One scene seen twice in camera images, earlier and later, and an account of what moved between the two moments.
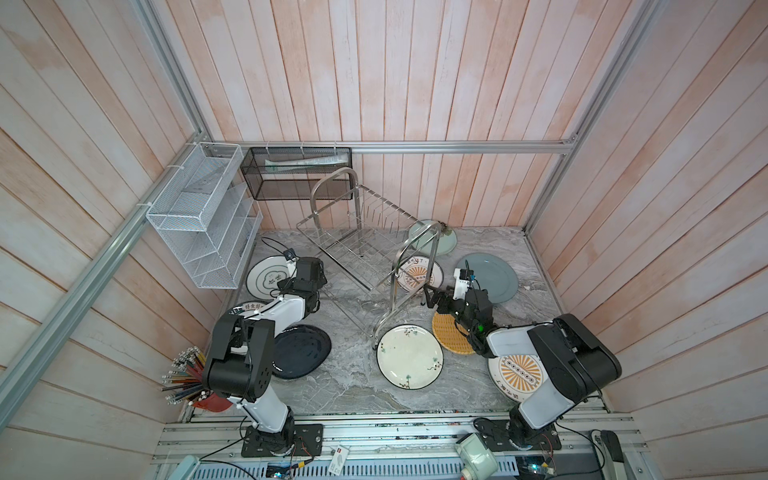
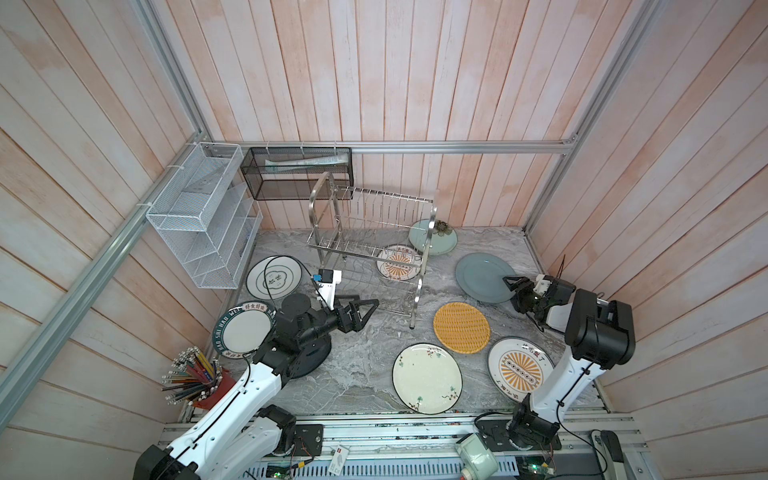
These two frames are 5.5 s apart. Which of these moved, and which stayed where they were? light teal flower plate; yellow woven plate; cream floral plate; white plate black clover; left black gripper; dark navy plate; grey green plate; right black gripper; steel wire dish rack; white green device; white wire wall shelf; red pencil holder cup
Moved: left black gripper; steel wire dish rack; cream floral plate; right black gripper
Stayed: yellow woven plate; white wire wall shelf; grey green plate; light teal flower plate; red pencil holder cup; white green device; white plate black clover; dark navy plate
